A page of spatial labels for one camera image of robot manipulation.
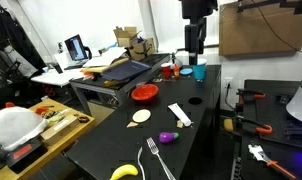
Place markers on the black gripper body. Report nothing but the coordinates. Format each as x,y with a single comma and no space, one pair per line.
192,36

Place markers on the white toothpaste tube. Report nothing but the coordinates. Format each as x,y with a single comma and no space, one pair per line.
179,114

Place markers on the purple eggplant toy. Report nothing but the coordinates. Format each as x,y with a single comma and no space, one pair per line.
167,137

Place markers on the blue plastic cup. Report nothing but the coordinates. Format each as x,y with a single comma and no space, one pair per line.
199,70

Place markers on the red plastic cup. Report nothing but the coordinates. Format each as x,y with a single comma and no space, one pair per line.
166,70

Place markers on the yellow banana toy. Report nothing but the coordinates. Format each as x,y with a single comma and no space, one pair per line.
124,172

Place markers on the small blue plate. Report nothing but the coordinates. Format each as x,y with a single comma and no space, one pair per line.
186,71

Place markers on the orange sauce bottle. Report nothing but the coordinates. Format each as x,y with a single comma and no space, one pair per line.
176,71

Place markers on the taped cardboard shipping box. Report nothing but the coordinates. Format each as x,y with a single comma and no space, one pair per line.
142,49

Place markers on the red bowl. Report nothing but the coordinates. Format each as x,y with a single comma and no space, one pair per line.
144,92

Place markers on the large flat cardboard sheet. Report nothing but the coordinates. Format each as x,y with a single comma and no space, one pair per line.
257,30

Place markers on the small beige block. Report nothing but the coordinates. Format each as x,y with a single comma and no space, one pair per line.
180,124

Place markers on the navy plastic bin lid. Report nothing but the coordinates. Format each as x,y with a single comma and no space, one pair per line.
126,70

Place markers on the open cardboard box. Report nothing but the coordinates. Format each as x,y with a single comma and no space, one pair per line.
126,36

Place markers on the yellow sponge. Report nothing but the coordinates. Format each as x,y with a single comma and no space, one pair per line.
228,125

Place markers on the beige round wooden disc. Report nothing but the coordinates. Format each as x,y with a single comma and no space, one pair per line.
141,115

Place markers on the white cloth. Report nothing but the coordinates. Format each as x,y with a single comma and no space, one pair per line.
104,57

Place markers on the beige triangular wedge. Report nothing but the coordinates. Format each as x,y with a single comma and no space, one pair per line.
132,124

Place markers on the black perforated robot table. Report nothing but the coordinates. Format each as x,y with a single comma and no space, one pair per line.
274,110

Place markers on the silver fork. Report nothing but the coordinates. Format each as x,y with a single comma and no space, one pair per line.
157,156

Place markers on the silver spoon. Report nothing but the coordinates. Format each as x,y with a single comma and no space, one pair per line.
140,161

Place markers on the black laptop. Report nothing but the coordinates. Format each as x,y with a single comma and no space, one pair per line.
76,48

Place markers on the white side table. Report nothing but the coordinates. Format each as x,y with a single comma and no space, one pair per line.
57,77

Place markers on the beige flat box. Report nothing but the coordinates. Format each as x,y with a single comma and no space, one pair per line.
59,126

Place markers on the light wooden table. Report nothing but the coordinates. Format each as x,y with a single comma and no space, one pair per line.
62,140

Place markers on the small orange tool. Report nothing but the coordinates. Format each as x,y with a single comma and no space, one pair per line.
41,110

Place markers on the black tripod equipment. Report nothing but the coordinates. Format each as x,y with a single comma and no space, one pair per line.
11,43

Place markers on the white fluffy dome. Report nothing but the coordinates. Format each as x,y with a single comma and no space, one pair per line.
16,126

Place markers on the black device red label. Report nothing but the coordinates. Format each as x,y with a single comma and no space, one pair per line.
22,153

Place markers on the white wall outlet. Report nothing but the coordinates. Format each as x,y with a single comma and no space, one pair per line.
228,82

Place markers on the metal frame table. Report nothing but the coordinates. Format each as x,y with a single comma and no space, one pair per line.
97,87

